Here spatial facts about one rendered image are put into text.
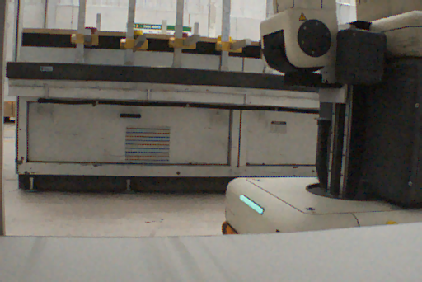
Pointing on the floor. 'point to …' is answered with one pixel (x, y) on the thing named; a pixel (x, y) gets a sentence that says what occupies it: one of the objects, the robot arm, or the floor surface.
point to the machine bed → (152, 129)
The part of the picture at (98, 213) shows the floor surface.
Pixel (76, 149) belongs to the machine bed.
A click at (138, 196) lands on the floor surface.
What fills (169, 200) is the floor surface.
